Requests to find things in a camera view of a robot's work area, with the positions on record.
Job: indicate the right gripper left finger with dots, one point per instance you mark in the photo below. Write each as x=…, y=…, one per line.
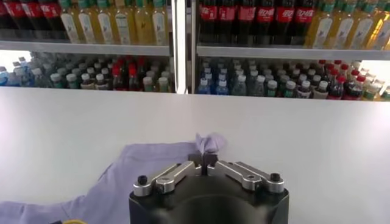
x=170, y=178

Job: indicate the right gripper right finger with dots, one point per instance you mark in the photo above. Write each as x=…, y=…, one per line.
x=243, y=173

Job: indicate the purple t-shirt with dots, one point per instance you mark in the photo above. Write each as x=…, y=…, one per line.
x=128, y=176

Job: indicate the blue water bottle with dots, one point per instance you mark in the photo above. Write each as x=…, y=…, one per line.
x=222, y=89
x=3, y=77
x=204, y=87

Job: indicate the dark drink bottle white cap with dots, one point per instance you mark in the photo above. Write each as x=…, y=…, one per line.
x=271, y=90
x=321, y=92
x=304, y=91
x=71, y=82
x=289, y=91
x=56, y=81
x=100, y=82
x=86, y=82

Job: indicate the green yellow drink bottle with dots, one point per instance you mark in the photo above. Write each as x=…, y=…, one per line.
x=163, y=85
x=147, y=85

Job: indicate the cola bottle red cap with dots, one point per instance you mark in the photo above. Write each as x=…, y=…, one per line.
x=227, y=18
x=355, y=91
x=116, y=80
x=336, y=91
x=285, y=18
x=30, y=15
x=208, y=18
x=246, y=18
x=133, y=80
x=49, y=15
x=265, y=18
x=12, y=15
x=304, y=18

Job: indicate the grey metal drinks shelf unit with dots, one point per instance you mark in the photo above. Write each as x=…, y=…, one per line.
x=91, y=48
x=289, y=53

